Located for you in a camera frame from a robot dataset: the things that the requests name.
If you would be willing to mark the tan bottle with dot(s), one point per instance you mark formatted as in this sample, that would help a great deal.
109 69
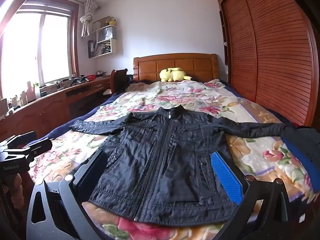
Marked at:
30 91

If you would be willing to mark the floral blanket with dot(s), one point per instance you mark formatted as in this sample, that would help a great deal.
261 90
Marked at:
190 100

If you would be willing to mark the wooden chair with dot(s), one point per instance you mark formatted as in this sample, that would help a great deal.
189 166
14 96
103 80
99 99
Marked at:
120 80

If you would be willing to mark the white bottle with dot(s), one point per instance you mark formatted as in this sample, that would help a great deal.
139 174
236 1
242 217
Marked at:
37 91

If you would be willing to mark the black bag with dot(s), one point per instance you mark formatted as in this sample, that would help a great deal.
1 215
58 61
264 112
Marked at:
129 78

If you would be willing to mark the white paper bag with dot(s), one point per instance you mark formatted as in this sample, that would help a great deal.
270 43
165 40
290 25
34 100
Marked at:
105 33

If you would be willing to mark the wooden framed window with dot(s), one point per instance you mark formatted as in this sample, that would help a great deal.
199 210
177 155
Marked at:
55 45

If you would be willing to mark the yellow plush toy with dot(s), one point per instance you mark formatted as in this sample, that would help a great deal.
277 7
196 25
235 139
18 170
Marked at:
172 75

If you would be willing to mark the yellow figurine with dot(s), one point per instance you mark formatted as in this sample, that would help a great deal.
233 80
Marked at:
113 22

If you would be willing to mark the black camera equipment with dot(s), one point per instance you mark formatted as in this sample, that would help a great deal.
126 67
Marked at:
80 79

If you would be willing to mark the grey metal container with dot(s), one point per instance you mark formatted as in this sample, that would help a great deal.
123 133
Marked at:
101 73

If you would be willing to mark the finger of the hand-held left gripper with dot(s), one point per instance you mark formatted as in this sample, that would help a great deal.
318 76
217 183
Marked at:
40 147
22 138

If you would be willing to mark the white wall shelf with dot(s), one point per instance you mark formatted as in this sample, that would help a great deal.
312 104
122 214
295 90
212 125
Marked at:
113 46

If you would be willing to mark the person's left hand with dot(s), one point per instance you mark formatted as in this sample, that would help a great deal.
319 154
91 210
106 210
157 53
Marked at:
13 183

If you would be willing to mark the dark blue folded garment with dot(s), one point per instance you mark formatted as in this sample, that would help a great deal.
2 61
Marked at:
300 140

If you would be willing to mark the black quilted jacket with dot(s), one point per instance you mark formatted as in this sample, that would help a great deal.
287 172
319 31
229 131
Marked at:
155 155

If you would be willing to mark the wooden bed headboard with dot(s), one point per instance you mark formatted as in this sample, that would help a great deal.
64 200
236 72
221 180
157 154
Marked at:
180 63

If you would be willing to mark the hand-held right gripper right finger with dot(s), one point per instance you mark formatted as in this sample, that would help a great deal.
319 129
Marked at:
225 175

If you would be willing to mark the tied beige curtain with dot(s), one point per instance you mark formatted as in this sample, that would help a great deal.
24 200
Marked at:
86 20

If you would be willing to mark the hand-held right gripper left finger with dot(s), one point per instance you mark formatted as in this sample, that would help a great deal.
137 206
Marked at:
92 171

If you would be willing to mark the wooden louvred wardrobe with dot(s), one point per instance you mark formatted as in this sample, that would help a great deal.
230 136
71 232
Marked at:
275 55

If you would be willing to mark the wooden desk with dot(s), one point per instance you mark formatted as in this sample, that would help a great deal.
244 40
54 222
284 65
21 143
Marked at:
50 107

